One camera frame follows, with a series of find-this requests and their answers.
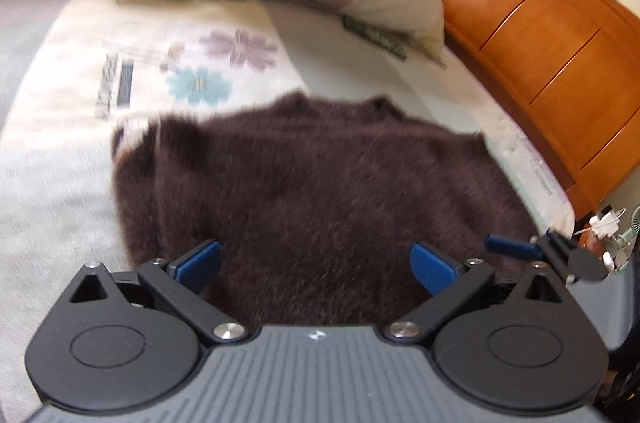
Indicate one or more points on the small mint green fan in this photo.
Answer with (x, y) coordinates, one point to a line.
(631, 233)

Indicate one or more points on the person's grey trousers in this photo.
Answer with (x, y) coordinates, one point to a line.
(615, 313)

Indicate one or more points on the wooden headboard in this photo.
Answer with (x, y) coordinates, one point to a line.
(525, 28)

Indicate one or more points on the fuzzy brown sweater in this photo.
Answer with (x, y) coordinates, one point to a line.
(325, 193)

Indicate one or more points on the dark green patterned flat case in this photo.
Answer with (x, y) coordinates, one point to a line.
(375, 37)

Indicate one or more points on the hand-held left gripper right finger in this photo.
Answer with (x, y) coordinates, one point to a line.
(435, 268)

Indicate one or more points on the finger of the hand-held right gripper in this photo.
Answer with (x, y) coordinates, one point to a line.
(510, 248)

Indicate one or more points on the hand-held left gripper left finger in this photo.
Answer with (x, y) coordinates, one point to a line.
(197, 265)

